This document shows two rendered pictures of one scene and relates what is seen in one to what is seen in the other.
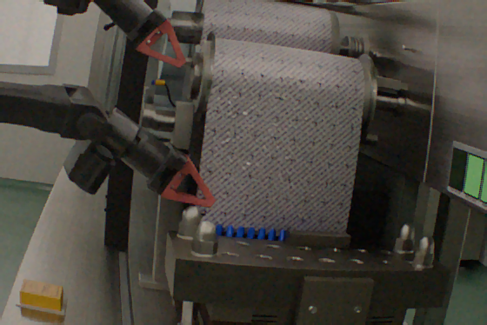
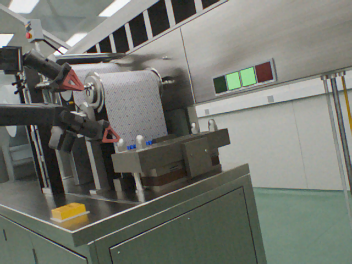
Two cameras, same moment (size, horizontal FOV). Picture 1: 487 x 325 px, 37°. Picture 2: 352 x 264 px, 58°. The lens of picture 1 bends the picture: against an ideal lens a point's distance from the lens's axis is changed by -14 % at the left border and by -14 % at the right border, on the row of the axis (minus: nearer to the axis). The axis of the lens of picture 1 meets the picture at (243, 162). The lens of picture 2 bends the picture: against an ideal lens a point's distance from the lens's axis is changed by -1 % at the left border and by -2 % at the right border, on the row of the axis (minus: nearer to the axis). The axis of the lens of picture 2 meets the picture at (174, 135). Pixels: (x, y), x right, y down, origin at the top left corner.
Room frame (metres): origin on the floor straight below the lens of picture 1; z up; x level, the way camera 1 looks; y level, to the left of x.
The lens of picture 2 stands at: (0.14, 0.43, 1.10)
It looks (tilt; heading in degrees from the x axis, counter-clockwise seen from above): 3 degrees down; 330
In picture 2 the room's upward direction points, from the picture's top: 12 degrees counter-clockwise
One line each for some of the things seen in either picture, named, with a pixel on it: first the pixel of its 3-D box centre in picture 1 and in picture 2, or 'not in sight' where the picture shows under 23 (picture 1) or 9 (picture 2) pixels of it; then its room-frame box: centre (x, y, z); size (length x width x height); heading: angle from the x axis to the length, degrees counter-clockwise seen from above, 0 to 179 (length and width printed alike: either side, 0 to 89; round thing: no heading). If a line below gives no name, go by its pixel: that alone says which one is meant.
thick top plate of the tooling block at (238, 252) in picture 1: (311, 275); (174, 148); (1.10, -0.11, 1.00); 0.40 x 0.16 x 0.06; 99
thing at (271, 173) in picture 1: (278, 182); (139, 124); (1.21, -0.05, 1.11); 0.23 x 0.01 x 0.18; 99
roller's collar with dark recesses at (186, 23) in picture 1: (185, 27); (57, 84); (1.50, 0.14, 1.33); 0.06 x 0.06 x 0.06; 9
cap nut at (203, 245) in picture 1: (205, 237); (140, 142); (1.03, 0.04, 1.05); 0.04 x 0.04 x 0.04
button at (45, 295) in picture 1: (41, 295); (68, 211); (1.06, 0.28, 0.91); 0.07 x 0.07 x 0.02; 9
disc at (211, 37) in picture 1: (205, 76); (93, 92); (1.25, 0.07, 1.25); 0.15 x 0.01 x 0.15; 9
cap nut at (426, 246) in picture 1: (425, 250); (212, 124); (1.09, -0.28, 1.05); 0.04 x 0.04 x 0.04
